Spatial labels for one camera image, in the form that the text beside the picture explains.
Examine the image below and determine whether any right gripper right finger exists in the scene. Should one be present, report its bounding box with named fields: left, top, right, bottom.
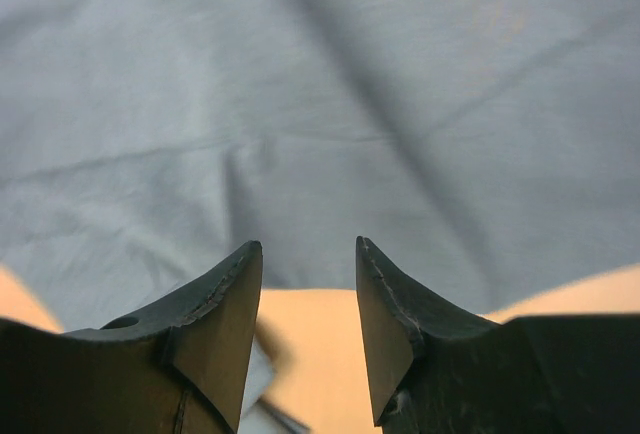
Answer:
left=356, top=237, right=639, bottom=433

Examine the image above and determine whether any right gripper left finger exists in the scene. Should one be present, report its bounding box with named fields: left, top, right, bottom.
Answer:
left=1, top=241, right=262, bottom=433

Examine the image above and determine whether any grey long sleeve shirt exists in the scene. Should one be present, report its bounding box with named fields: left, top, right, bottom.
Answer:
left=0, top=0, right=640, bottom=434

